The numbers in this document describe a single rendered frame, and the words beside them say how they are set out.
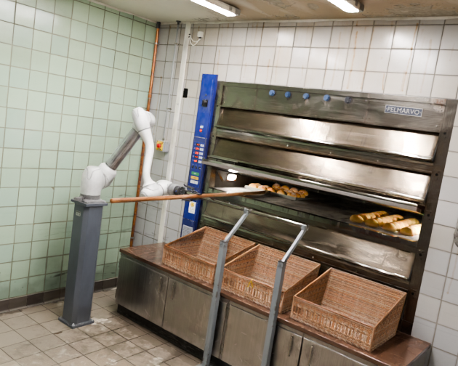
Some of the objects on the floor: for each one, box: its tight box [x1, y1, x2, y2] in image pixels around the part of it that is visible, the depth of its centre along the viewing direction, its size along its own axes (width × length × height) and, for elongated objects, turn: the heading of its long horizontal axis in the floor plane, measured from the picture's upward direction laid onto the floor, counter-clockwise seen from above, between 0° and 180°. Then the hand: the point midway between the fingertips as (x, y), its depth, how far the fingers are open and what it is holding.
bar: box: [187, 192, 309, 366], centre depth 347 cm, size 31×127×118 cm, turn 2°
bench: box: [115, 243, 431, 366], centre depth 357 cm, size 56×242×58 cm, turn 2°
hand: (196, 195), depth 353 cm, fingers closed on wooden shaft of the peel, 3 cm apart
